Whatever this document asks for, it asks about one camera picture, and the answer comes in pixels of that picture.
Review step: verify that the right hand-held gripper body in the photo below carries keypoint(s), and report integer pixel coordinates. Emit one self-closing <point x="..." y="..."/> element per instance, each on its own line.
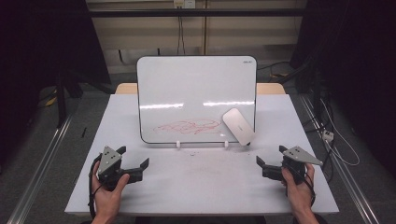
<point x="295" y="161"/>

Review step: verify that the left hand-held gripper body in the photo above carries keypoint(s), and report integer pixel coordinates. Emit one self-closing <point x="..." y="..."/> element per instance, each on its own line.
<point x="109" y="161"/>

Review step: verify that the white whiteboard eraser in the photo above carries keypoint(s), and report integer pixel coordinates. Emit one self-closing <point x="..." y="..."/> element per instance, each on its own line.
<point x="238" y="126"/>

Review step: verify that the person's right hand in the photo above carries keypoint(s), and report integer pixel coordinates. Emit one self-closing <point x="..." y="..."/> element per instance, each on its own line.
<point x="300" y="194"/>

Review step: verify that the person's left hand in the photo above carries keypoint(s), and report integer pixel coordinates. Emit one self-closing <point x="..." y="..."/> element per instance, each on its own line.
<point x="107" y="200"/>

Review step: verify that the white power strip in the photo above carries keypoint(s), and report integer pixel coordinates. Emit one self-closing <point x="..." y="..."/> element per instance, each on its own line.
<point x="328" y="135"/>

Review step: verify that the white whiteboard foot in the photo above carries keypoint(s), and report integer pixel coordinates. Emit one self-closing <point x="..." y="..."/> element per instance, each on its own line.
<point x="178" y="144"/>
<point x="226" y="144"/>

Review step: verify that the wooden table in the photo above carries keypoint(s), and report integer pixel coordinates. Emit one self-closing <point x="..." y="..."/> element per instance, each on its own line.
<point x="271" y="88"/>

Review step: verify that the white table mat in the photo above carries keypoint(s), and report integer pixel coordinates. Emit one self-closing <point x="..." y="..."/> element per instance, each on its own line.
<point x="199" y="180"/>

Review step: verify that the black metal stand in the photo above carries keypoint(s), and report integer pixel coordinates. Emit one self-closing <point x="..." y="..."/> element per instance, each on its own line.
<point x="61" y="99"/>

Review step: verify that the white whiteboard with black rim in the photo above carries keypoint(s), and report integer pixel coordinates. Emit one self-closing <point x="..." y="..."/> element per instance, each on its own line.
<point x="193" y="90"/>

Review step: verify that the black curtain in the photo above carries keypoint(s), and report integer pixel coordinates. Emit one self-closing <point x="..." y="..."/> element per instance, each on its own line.
<point x="358" y="62"/>
<point x="40" y="46"/>

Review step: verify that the black horizontal bar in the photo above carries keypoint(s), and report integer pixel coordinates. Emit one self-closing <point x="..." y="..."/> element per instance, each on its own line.
<point x="196" y="12"/>

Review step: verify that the aluminium floor rail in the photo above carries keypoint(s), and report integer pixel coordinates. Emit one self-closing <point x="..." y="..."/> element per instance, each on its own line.
<point x="37" y="174"/>
<point x="345" y="174"/>

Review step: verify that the white wall socket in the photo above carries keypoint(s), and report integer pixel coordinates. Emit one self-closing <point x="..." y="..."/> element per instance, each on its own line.
<point x="184" y="3"/>

